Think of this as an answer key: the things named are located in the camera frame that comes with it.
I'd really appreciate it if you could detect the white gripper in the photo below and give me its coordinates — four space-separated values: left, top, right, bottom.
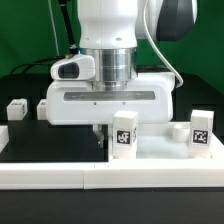
46 54 175 147

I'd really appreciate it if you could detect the white square tabletop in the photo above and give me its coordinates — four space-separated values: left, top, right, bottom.
109 122 224 160

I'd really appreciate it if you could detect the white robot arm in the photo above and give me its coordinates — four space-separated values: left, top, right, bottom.
46 0 197 139

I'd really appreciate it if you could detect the white U-shaped obstacle fence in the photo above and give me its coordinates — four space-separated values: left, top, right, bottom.
0 125 224 190

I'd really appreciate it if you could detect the black cable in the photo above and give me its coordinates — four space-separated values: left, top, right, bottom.
9 56 68 76

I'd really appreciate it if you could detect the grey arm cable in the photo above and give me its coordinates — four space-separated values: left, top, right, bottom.
142 0 184 90

